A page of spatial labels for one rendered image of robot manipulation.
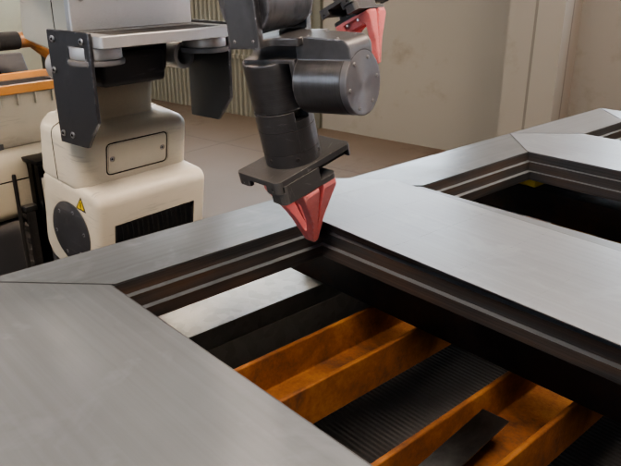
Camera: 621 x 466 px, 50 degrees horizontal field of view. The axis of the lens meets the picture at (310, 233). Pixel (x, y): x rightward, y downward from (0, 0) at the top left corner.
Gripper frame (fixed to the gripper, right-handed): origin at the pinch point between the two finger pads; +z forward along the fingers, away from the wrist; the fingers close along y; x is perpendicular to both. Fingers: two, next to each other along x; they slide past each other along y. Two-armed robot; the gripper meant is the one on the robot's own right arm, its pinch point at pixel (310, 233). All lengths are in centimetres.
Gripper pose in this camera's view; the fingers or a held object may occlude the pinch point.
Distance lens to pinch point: 72.9
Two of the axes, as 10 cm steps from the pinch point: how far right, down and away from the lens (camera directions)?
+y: 7.1, -4.6, 5.3
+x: -6.8, -2.5, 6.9
